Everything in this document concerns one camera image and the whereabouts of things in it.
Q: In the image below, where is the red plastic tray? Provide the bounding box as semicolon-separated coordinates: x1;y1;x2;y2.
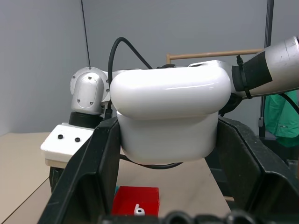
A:
111;186;161;217

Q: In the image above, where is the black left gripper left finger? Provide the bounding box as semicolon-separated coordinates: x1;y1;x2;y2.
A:
38;116;121;224

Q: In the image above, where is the thin black wall strip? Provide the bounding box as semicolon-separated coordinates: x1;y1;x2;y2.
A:
80;0;92;67

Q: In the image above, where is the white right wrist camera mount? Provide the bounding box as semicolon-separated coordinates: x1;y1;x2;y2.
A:
40;124;94;164

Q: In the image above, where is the wooden rod rack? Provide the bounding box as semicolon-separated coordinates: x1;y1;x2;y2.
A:
166;48;266;65

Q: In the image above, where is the white earbud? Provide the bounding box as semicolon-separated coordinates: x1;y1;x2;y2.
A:
134;203;146;216

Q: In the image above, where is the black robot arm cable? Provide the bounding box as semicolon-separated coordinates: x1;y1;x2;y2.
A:
104;36;184;170

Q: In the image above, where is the black vertical pole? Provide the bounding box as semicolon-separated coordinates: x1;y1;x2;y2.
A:
258;0;274;140

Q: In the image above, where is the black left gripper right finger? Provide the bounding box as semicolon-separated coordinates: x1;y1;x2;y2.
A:
205;116;299;224

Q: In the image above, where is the green cloth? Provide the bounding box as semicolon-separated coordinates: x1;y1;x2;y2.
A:
264;90;299;148

